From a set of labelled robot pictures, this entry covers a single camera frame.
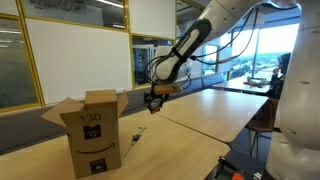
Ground grey upholstered bench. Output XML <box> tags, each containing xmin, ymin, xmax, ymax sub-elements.
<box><xmin>0</xmin><ymin>73</ymin><xmax>225</xmax><ymax>156</ymax></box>

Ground brown chair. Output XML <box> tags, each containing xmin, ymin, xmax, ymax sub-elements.
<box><xmin>245</xmin><ymin>98</ymin><xmax>279</xmax><ymax>158</ymax></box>

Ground gold wrist camera bar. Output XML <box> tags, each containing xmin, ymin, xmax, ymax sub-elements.
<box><xmin>152</xmin><ymin>83</ymin><xmax>184</xmax><ymax>96</ymax></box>

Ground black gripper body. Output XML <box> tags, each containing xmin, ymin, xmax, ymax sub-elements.
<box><xmin>144</xmin><ymin>92</ymin><xmax>169</xmax><ymax>103</ymax></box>

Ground seated person in black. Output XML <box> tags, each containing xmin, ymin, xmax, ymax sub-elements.
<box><xmin>266</xmin><ymin>52</ymin><xmax>293</xmax><ymax>101</ymax></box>

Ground brown cardboard shipping box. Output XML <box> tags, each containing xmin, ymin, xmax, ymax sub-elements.
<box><xmin>41</xmin><ymin>89</ymin><xmax>129</xmax><ymax>179</ymax></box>

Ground small dark cable piece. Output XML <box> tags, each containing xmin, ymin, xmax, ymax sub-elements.
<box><xmin>123</xmin><ymin>126</ymin><xmax>147</xmax><ymax>158</ymax></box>

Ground black orange tool case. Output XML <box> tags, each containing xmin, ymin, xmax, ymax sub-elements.
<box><xmin>204</xmin><ymin>149</ymin><xmax>268</xmax><ymax>180</ymax></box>

